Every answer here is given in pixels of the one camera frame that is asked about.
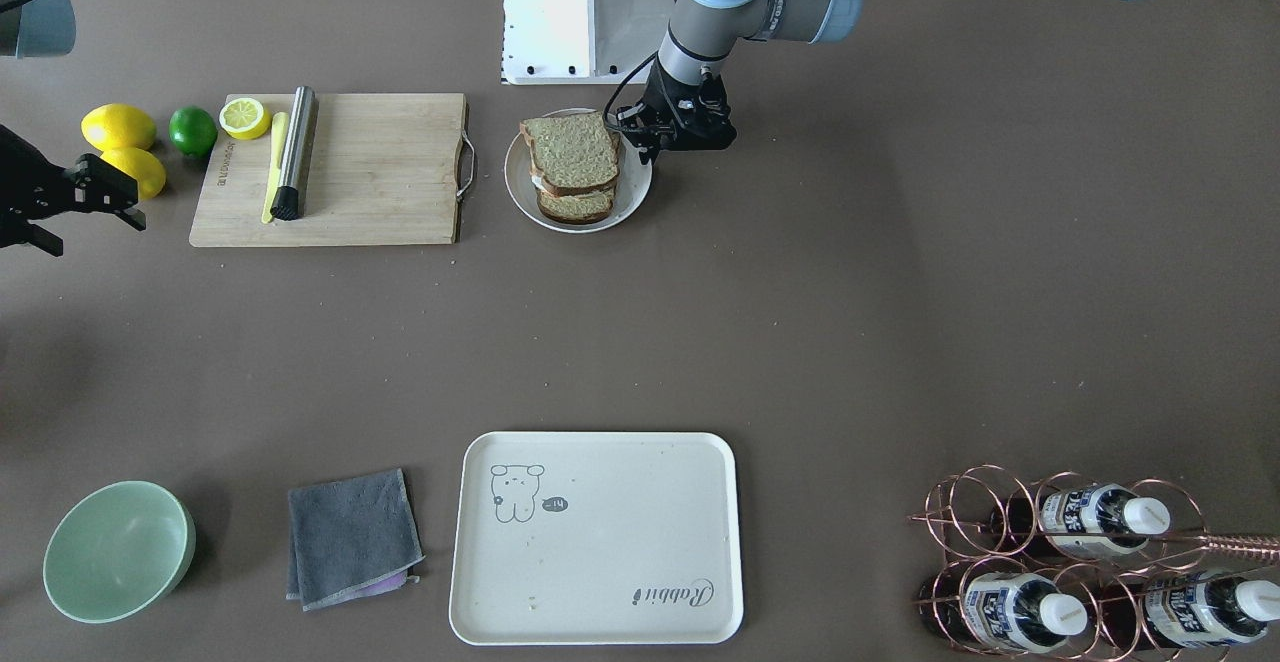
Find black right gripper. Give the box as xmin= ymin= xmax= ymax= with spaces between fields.
xmin=1 ymin=125 xmax=146 ymax=256

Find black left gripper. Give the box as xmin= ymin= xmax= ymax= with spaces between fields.
xmin=614 ymin=61 xmax=737 ymax=165

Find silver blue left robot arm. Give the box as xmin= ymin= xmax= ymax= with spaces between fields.
xmin=602 ymin=0 xmax=864 ymax=165

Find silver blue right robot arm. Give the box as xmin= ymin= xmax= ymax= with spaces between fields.
xmin=1 ymin=0 xmax=146 ymax=257

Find cream rabbit serving tray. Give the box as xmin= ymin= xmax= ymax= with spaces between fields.
xmin=449 ymin=432 xmax=745 ymax=647

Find yellow lemon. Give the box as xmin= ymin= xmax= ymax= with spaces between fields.
xmin=79 ymin=102 xmax=157 ymax=151
xmin=100 ymin=147 xmax=166 ymax=201

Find green lime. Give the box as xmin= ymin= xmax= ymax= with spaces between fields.
xmin=168 ymin=106 xmax=218 ymax=159

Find half lemon slice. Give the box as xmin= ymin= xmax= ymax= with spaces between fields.
xmin=218 ymin=96 xmax=273 ymax=141

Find steel muddler black tip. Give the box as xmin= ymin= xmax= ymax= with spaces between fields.
xmin=271 ymin=85 xmax=317 ymax=222

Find yellow knife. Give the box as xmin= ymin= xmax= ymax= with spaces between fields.
xmin=260 ymin=111 xmax=291 ymax=224

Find bamboo cutting board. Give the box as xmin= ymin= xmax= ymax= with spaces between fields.
xmin=189 ymin=93 xmax=468 ymax=248

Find mint green bowl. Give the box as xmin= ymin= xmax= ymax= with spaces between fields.
xmin=42 ymin=480 xmax=196 ymax=624

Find grey folded cloth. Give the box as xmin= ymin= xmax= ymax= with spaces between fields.
xmin=285 ymin=467 xmax=425 ymax=611

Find dark bottle white cap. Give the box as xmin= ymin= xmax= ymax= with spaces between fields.
xmin=983 ymin=483 xmax=1172 ymax=565

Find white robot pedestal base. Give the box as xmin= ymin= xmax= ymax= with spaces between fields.
xmin=500 ymin=0 xmax=675 ymax=85

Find copper wire bottle rack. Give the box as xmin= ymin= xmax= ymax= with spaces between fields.
xmin=914 ymin=465 xmax=1277 ymax=661

